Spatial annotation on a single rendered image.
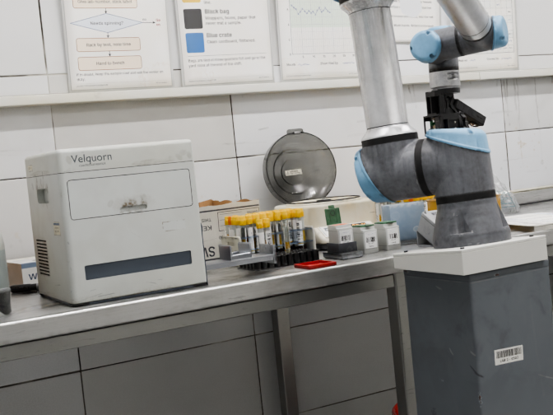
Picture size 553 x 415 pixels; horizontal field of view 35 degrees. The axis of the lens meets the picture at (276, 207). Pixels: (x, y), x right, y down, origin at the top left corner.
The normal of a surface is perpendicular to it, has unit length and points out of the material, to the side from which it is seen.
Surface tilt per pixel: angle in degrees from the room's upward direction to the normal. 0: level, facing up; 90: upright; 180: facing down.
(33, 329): 90
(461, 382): 90
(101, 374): 90
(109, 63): 94
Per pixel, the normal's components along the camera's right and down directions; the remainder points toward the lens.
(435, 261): -0.87, 0.11
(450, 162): -0.47, 0.05
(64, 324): 0.48, 0.00
